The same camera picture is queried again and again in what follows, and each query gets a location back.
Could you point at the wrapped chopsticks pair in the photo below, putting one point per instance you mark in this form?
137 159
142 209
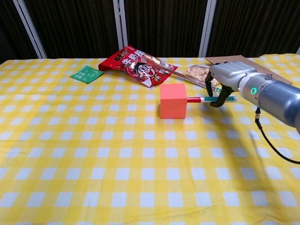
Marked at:
182 76

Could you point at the white frame post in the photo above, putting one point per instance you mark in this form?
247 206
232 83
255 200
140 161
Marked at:
30 28
120 23
207 28

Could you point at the yellow white checkered tablecloth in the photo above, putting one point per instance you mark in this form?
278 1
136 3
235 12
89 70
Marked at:
117 164

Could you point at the clear bag of biscuits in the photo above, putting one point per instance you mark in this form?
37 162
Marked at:
198 71

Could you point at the red snack bag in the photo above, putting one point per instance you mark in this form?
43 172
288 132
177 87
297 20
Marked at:
138 68

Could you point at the green flat sachet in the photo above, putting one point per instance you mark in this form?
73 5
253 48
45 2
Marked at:
86 74

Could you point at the red-capped white marker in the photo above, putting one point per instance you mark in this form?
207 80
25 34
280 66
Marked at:
201 99

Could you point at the brown paper bag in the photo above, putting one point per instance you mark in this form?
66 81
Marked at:
262 66

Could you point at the pink orange cube block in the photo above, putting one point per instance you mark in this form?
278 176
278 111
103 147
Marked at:
173 104

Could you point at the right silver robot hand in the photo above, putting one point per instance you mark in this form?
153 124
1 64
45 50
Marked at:
228 73

